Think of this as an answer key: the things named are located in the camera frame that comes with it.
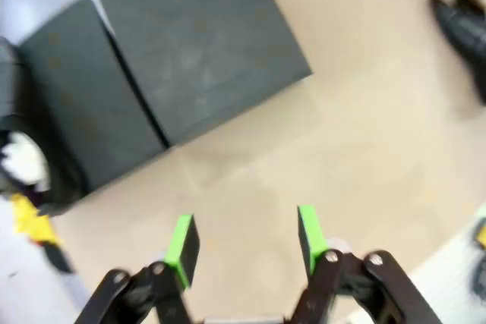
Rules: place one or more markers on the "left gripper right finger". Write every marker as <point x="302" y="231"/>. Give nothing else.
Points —
<point x="313" y="240"/>

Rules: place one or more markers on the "yellow black tape bundle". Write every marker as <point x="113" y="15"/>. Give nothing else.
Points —
<point x="30" y="217"/>

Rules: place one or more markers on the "narrow black shoe stand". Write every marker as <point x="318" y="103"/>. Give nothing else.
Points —
<point x="87" y="104"/>

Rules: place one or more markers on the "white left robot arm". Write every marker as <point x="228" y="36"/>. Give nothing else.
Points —
<point x="26" y="157"/>

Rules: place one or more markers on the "wide black shoe stand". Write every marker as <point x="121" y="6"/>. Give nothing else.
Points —
<point x="205" y="54"/>

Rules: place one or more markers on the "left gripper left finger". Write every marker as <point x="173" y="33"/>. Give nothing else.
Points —
<point x="182" y="248"/>

